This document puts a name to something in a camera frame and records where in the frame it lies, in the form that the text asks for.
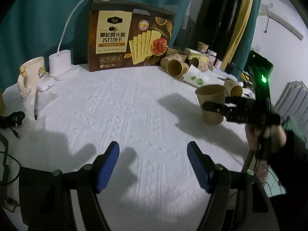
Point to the person right hand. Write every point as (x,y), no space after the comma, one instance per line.
(275,134)

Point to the white paper cup green print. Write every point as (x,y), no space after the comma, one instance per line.
(196,77)

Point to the brown paper cup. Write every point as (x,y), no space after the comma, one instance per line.
(202,48)
(232,88)
(199,64)
(168,58)
(210,98)
(177,68)

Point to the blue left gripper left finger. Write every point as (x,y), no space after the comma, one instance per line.
(107,164)

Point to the white tablecloth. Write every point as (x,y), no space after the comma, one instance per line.
(152,116)

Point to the black pen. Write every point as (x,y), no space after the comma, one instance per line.
(36,104)

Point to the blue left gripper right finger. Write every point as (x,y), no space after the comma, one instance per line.
(202,165)

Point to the black monitor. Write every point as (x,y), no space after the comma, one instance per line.
(256,60)

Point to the yellow tissue box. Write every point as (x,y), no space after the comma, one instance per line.
(190,53)

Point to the grey bed headboard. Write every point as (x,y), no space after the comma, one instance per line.
(293,102)

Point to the white pill bottle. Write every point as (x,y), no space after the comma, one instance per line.
(212,59)

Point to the cream ceramic mug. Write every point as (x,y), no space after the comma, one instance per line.
(30,74)

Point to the upright brown paper cup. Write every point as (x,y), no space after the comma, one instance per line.
(202,48)

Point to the brown paper cup lying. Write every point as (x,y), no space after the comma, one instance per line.
(177,68)
(199,64)
(168,58)

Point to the white desk lamp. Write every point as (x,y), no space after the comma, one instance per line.
(72,47)

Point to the brown cracker box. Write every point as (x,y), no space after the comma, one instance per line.
(127,34)

